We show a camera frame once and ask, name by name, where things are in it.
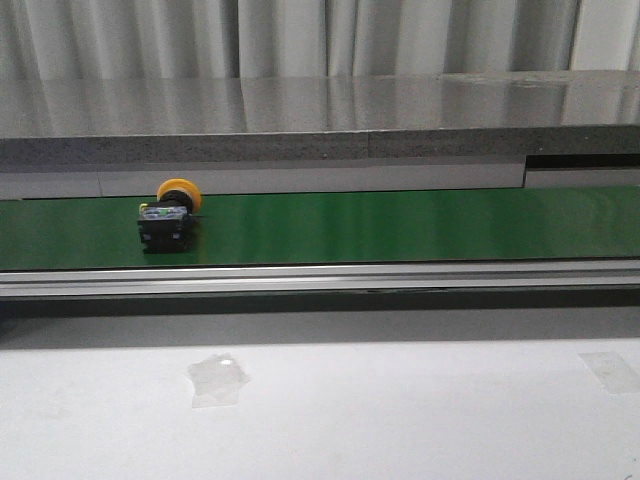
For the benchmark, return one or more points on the yellow black push button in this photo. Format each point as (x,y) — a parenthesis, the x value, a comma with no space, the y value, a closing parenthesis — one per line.
(168,224)

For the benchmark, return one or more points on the clear tape patch left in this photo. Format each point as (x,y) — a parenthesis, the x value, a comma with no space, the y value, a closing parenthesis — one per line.
(217,381)

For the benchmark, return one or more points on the clear tape patch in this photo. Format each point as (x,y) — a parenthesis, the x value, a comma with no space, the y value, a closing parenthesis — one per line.
(217,381)
(612,371)

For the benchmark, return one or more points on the green conveyor belt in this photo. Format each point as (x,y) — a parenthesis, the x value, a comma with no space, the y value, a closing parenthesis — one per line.
(332,228)

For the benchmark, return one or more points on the grey stone counter slab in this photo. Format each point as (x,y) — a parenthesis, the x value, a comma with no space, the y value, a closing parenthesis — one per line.
(130,124)

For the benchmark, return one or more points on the clear tape patch right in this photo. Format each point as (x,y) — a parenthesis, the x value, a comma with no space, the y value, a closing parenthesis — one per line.
(612,371)

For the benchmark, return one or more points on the white pleated curtain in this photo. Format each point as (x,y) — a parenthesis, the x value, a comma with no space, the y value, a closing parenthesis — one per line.
(47,40)

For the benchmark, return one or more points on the grey conveyor back rail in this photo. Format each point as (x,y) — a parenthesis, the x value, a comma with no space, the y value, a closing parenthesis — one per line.
(345,175)

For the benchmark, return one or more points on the aluminium conveyor front rail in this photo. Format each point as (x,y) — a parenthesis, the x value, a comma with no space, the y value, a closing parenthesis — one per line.
(294,278)

